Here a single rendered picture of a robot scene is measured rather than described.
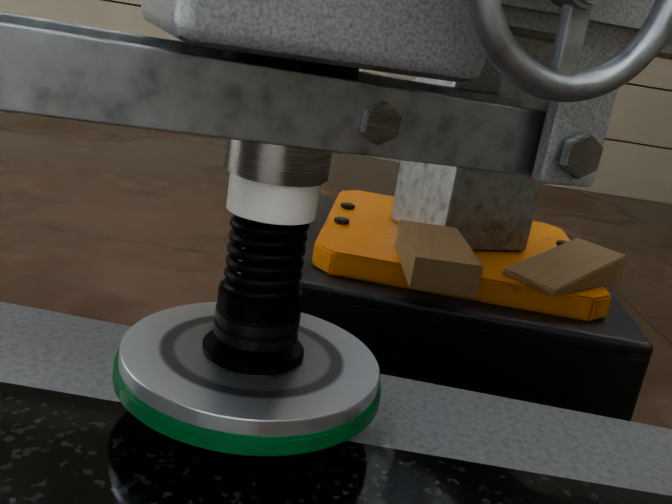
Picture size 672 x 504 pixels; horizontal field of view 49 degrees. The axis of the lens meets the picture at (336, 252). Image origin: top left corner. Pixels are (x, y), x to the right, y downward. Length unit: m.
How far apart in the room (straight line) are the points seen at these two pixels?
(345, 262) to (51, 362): 0.59
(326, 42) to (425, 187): 0.90
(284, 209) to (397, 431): 0.23
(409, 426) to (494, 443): 0.07
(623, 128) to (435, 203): 5.89
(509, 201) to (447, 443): 0.75
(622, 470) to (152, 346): 0.41
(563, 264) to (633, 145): 5.95
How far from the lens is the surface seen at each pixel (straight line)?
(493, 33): 0.43
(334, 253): 1.18
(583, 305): 1.22
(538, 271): 1.23
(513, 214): 1.35
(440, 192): 1.29
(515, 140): 0.57
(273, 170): 0.52
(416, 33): 0.47
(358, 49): 0.45
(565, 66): 0.46
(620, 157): 7.17
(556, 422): 0.74
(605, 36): 0.57
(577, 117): 0.57
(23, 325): 0.78
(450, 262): 1.06
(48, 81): 0.47
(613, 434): 0.75
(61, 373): 0.69
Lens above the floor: 1.13
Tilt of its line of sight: 17 degrees down
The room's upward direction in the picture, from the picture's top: 9 degrees clockwise
